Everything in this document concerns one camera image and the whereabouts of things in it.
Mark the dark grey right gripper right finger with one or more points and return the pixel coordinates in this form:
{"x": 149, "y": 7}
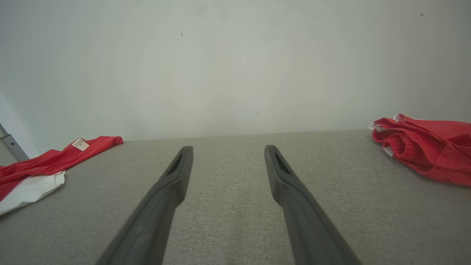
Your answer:
{"x": 305, "y": 221}

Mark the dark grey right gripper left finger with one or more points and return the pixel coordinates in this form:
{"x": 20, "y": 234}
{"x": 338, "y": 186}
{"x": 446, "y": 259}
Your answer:
{"x": 154, "y": 217}

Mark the grey metal pole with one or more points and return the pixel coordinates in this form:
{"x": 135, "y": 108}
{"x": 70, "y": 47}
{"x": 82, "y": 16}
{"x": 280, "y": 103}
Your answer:
{"x": 13, "y": 145}

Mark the red basketball shorts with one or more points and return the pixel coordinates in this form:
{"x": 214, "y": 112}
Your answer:
{"x": 430, "y": 147}

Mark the red white basketball jersey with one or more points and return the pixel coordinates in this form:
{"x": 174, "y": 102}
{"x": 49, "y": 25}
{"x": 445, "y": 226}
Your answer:
{"x": 44, "y": 165}

